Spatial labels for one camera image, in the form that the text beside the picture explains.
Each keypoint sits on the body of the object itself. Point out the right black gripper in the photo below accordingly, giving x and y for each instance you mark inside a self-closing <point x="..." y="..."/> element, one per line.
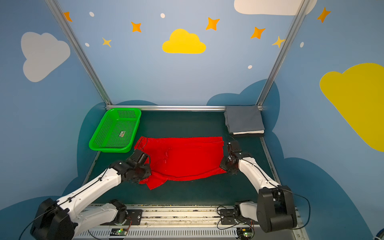
<point x="227" y="163"/>

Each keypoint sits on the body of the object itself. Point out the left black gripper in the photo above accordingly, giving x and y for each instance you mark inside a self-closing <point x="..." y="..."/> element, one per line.
<point x="143" y="163"/>

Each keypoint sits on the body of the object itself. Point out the red t shirt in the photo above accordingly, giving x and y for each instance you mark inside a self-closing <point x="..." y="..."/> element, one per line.
<point x="181" y="159"/>

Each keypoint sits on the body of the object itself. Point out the green plastic mesh basket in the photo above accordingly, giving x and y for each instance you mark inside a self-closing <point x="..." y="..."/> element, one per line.
<point x="106" y="137"/>

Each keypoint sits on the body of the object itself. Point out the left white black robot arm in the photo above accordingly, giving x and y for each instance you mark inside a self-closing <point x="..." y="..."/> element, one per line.
<point x="66" y="217"/>

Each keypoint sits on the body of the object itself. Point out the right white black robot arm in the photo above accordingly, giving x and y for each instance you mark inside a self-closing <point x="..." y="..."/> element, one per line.
<point x="275" y="207"/>

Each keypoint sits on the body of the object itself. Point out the folded black t shirt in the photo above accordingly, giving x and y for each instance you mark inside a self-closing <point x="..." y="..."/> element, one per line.
<point x="247" y="135"/>

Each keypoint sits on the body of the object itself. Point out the folded white t shirt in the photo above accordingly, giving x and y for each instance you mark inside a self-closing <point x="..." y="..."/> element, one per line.
<point x="249" y="132"/>

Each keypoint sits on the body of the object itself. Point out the folded grey t shirt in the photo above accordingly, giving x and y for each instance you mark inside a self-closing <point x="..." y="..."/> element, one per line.
<point x="243" y="118"/>

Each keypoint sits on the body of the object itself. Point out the left green circuit board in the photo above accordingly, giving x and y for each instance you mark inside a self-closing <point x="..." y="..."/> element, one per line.
<point x="119" y="232"/>

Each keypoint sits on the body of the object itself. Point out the green circuit board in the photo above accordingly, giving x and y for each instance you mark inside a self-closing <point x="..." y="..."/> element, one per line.
<point x="245" y="233"/>
<point x="119" y="232"/>

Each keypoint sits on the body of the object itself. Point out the right green circuit board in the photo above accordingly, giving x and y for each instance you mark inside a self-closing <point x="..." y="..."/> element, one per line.
<point x="245" y="233"/>

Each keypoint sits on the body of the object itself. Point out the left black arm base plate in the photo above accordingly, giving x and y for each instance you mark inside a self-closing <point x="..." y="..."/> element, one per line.
<point x="132" y="217"/>

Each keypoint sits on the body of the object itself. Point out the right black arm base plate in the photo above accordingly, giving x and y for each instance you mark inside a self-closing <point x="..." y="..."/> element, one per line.
<point x="233" y="216"/>

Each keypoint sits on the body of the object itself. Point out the rear aluminium frame bar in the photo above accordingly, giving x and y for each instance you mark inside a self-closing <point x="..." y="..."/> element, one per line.
<point x="171" y="108"/>

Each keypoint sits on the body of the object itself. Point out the aluminium mounting rail bench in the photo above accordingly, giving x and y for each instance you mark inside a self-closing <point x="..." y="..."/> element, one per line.
<point x="182" y="222"/>

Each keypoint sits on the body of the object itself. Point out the right aluminium frame post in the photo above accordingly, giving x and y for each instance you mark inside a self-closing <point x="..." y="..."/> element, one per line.
<point x="304" y="8"/>

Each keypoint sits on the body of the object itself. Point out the aluminium frame post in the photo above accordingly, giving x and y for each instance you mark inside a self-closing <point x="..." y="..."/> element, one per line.
<point x="304" y="8"/>
<point x="58" y="14"/>

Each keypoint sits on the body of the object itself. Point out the left aluminium frame post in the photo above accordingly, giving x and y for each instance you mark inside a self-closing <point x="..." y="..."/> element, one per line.
<point x="58" y="14"/>

